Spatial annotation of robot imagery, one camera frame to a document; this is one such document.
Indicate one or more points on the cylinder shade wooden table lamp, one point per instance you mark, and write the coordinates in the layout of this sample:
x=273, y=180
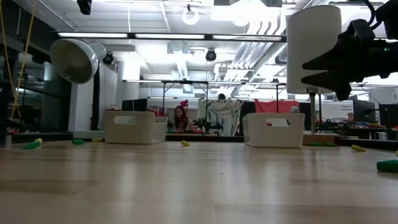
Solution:
x=308, y=37

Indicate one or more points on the small white cylinder post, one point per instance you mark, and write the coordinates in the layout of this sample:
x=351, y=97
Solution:
x=8, y=140

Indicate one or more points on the black background robot arm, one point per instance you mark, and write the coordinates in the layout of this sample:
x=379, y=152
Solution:
x=208, y=126

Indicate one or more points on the person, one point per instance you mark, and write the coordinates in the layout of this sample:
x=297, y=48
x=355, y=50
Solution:
x=295, y=109
x=221, y=96
x=180, y=118

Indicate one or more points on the red heart balloon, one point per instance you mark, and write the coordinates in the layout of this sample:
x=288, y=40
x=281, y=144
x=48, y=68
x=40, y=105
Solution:
x=184, y=103

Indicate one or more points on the white wall sign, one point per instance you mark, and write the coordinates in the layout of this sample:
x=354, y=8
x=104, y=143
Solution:
x=337, y=112

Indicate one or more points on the white gooseneck desk lamp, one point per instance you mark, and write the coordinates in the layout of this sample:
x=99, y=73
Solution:
x=74, y=62

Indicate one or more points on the white cup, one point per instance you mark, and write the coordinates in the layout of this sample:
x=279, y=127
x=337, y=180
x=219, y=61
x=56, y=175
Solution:
x=381, y=136

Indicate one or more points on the pale painted hanging cloth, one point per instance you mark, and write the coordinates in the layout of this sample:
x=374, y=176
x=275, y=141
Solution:
x=230, y=116

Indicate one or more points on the green crayon stub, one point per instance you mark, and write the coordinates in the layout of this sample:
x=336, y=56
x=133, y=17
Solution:
x=78, y=141
x=31, y=145
x=329, y=144
x=388, y=165
x=315, y=144

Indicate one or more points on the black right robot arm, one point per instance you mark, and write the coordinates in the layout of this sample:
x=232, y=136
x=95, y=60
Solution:
x=388, y=15

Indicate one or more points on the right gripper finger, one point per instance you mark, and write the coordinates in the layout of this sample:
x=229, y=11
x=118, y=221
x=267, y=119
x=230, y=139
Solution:
x=320, y=62
x=323, y=79

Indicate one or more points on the black ceiling camera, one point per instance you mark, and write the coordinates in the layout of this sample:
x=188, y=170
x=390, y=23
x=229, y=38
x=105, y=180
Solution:
x=211, y=56

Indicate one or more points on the black aluminium table frame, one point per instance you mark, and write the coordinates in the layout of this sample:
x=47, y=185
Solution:
x=217, y=138

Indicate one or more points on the red hanging cloth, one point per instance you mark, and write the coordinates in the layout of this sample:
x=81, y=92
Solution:
x=273, y=106

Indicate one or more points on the black overhead light beam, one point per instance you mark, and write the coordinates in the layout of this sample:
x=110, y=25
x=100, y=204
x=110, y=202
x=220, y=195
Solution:
x=208, y=37

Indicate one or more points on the black computer monitor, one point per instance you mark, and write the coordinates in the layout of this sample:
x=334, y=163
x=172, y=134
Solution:
x=363, y=112
x=388, y=115

